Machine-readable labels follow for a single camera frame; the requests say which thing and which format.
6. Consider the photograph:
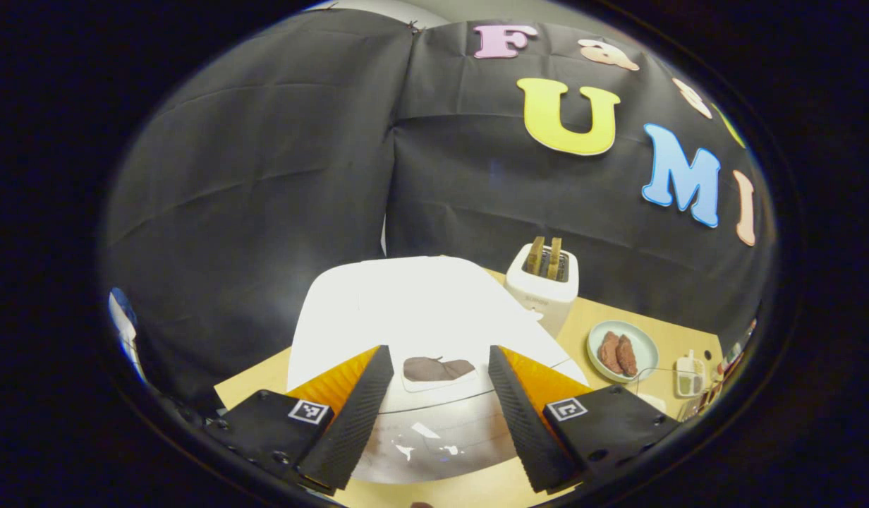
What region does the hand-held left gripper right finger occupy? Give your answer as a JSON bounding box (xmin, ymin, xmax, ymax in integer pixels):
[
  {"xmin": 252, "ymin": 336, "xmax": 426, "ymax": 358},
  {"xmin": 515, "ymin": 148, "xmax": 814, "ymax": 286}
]
[{"xmin": 487, "ymin": 344, "xmax": 679, "ymax": 495}]

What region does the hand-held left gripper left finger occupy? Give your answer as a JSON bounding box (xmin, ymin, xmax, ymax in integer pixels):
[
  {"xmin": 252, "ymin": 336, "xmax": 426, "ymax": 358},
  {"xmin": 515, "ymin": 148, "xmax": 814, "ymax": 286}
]
[{"xmin": 205, "ymin": 344, "xmax": 396, "ymax": 495}]

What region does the white rice cooker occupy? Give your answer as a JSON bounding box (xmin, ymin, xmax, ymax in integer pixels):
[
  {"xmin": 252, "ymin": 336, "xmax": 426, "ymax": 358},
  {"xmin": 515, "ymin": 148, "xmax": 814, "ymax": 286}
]
[{"xmin": 286, "ymin": 255, "xmax": 590, "ymax": 486}]

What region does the metal wire chopstick holder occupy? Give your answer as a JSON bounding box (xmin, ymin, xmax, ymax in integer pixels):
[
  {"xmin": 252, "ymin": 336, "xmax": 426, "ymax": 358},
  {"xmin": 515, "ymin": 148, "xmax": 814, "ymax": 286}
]
[{"xmin": 688, "ymin": 367, "xmax": 743, "ymax": 423}]

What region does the reddish brown meat piece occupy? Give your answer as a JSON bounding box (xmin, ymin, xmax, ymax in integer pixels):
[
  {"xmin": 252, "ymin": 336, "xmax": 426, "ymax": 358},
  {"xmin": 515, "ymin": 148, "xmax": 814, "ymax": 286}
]
[
  {"xmin": 616, "ymin": 334, "xmax": 639, "ymax": 377},
  {"xmin": 599, "ymin": 332, "xmax": 621, "ymax": 375}
]

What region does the white toaster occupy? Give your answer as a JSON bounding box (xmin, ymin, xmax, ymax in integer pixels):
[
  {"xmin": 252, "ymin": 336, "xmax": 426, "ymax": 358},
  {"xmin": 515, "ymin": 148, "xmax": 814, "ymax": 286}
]
[{"xmin": 505, "ymin": 243, "xmax": 581, "ymax": 339}]

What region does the light green plate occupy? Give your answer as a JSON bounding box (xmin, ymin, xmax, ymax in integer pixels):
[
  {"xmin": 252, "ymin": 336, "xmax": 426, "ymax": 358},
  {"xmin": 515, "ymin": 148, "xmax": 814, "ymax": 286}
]
[{"xmin": 587, "ymin": 320, "xmax": 660, "ymax": 385}]

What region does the white divided grain tray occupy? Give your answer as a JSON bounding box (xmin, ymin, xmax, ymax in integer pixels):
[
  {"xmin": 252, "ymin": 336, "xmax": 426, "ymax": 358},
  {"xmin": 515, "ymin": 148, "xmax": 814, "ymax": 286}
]
[{"xmin": 674, "ymin": 349, "xmax": 707, "ymax": 398}]

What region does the black backdrop cloth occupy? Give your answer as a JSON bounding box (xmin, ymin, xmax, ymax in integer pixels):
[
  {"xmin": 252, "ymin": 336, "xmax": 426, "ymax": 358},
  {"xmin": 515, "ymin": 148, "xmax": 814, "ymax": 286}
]
[{"xmin": 99, "ymin": 11, "xmax": 777, "ymax": 417}]

